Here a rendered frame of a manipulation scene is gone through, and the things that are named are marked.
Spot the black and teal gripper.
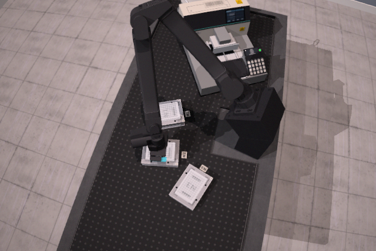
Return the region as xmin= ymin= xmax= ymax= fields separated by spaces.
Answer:
xmin=150 ymin=131 xmax=169 ymax=162

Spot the white multi-well plate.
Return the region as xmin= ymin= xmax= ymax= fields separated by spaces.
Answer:
xmin=159 ymin=102 xmax=180 ymax=122
xmin=145 ymin=142 xmax=176 ymax=161
xmin=175 ymin=169 xmax=208 ymax=204

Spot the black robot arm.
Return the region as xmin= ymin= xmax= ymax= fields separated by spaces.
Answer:
xmin=130 ymin=0 xmax=262 ymax=151

